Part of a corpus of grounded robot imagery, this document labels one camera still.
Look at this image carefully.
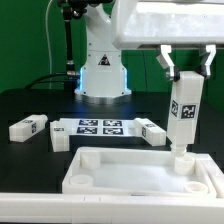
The white cable behind pole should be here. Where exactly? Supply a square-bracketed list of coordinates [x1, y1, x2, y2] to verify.
[45, 0, 54, 90]

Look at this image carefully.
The white right fence bar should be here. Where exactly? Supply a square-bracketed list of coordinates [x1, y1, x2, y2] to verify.
[197, 154, 224, 199]

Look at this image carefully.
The white sheet with markers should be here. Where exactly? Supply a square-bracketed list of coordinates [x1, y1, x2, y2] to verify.
[60, 118, 136, 137]

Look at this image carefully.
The white fence bar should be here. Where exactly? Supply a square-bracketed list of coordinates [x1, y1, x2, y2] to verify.
[197, 154, 224, 199]
[0, 193, 224, 224]

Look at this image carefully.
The white desk top tray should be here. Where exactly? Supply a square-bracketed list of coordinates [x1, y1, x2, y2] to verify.
[62, 147, 217, 198]

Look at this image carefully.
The white front fence bar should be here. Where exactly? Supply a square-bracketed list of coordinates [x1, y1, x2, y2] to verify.
[0, 193, 224, 224]

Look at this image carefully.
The black camera stand pole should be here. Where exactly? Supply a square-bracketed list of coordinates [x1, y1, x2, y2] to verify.
[57, 0, 87, 76]

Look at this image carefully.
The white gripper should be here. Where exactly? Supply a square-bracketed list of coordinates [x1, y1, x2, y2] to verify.
[111, 0, 224, 82]

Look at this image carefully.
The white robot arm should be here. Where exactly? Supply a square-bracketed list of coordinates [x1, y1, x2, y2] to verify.
[75, 0, 224, 104]

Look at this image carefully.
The black cable on table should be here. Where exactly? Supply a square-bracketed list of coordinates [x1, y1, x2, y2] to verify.
[23, 73, 81, 90]

